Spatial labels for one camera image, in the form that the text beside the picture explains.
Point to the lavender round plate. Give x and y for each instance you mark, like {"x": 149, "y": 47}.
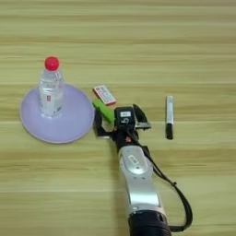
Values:
{"x": 73, "y": 123}

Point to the white marker with black cap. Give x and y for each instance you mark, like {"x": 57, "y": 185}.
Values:
{"x": 169, "y": 107}

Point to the clear water bottle red cap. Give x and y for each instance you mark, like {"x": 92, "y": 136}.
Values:
{"x": 50, "y": 92}

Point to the small red and white box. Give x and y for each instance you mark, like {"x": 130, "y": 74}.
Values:
{"x": 105, "y": 95}

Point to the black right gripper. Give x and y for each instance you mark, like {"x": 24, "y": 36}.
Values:
{"x": 124, "y": 135}

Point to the green rectangular block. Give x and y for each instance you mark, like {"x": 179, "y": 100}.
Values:
{"x": 104, "y": 110}

